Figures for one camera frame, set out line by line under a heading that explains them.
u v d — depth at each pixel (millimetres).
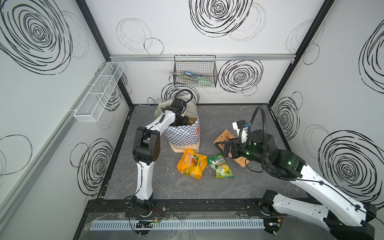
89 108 720
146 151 558
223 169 807
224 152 566
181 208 753
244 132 559
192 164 828
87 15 734
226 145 542
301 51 888
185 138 821
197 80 866
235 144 542
